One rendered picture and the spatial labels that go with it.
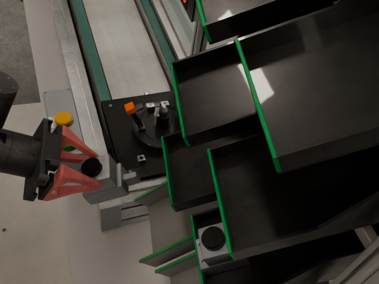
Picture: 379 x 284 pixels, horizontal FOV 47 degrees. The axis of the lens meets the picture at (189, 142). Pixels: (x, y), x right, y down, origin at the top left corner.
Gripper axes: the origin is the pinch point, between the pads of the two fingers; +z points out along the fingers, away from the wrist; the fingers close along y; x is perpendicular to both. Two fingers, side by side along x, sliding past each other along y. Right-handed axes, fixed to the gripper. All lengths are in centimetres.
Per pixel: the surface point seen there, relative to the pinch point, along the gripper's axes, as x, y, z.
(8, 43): 133, 176, 8
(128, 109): 10.2, 25.8, 12.6
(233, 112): -22.1, -2.8, 8.1
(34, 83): 125, 143, 23
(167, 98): 14.2, 38.4, 26.5
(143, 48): 21, 64, 25
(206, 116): -19.4, -2.2, 6.1
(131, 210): 23.4, 9.7, 19.2
